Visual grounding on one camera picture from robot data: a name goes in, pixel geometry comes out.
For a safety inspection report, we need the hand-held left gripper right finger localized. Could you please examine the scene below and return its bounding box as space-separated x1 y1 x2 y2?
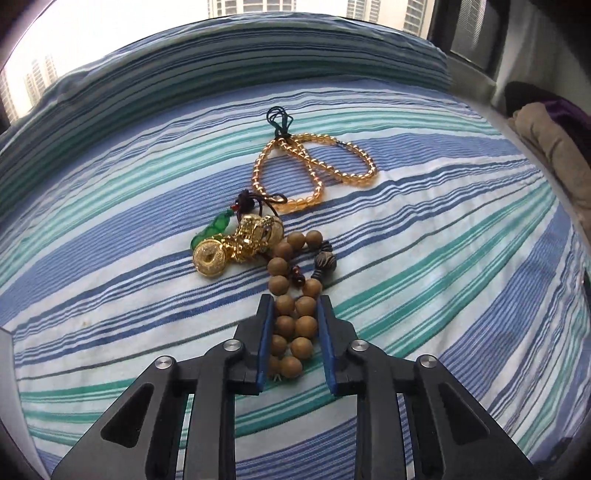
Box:
316 295 539 480

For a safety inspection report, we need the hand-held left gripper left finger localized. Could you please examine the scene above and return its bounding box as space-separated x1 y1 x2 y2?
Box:
51 294 278 480

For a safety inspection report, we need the wooden bead bracelet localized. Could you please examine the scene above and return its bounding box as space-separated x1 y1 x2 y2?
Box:
265 231 335 384

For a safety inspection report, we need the gold charm with green pendant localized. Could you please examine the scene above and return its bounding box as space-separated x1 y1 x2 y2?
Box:
190 191 287 279

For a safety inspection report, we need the striped bed sheet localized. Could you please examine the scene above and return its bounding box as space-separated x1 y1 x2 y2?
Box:
0 76 591 480

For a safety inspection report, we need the folded striped blanket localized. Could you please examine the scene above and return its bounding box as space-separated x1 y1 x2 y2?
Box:
0 17 451 158

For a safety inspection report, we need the beige cloth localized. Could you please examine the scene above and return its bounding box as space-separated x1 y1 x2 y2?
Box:
508 102 591 222

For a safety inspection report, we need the purple cloth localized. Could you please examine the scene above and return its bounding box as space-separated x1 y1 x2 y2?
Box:
542 96 591 127

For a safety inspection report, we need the dark framed side window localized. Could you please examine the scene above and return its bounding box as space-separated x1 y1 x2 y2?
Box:
427 0 568 84

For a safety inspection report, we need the amber bead necklace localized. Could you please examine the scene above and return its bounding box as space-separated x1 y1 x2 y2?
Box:
250 106 379 214

